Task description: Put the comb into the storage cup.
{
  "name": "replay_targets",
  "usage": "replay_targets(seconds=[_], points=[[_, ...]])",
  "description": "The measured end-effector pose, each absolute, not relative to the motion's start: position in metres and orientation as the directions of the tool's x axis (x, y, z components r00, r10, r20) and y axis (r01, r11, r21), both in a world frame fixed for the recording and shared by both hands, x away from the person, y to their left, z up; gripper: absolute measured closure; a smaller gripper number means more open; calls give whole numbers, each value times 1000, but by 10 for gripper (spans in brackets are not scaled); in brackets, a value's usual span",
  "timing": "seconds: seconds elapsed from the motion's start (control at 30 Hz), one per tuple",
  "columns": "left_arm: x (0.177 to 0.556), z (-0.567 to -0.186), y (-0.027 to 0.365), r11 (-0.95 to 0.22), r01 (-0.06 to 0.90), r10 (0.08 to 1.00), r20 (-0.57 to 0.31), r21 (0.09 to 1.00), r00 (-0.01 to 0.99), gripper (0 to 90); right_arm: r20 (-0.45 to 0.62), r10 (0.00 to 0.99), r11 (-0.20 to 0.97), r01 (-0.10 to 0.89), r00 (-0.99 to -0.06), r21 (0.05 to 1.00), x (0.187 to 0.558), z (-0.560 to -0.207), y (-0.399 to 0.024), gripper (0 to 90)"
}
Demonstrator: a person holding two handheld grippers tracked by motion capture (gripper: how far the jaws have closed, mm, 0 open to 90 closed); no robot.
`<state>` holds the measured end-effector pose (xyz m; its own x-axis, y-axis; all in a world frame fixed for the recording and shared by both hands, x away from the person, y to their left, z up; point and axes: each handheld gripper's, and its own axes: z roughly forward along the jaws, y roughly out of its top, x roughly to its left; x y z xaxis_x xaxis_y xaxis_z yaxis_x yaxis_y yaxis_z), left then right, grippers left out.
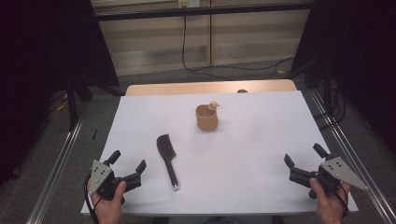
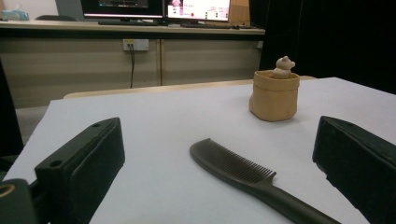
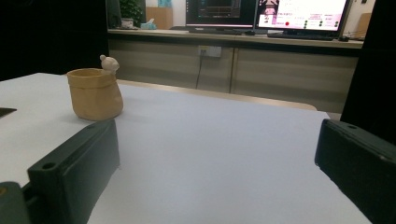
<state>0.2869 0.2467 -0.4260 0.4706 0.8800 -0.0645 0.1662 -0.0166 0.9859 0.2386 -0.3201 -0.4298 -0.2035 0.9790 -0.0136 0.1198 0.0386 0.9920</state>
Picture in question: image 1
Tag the person's right hand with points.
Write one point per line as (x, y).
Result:
(330, 208)

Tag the wooden table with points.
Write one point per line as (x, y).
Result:
(186, 88)

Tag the white table sheet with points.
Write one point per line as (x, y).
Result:
(236, 161)

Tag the white wall outlet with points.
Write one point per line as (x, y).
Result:
(189, 3)

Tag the small black floor piece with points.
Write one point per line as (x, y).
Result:
(94, 134)

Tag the black curtain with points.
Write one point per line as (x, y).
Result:
(364, 62)
(40, 77)

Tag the black metal stand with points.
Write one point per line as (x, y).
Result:
(72, 105)

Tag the black horizontal bar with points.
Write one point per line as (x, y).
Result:
(199, 11)

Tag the brown cup with figurine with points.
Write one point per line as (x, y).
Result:
(206, 119)

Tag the person's left hand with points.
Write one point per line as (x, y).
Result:
(109, 211)

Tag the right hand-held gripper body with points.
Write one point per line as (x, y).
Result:
(337, 171)

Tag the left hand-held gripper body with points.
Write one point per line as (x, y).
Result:
(100, 177)

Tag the aluminium rail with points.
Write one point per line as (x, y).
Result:
(53, 174)
(358, 158)

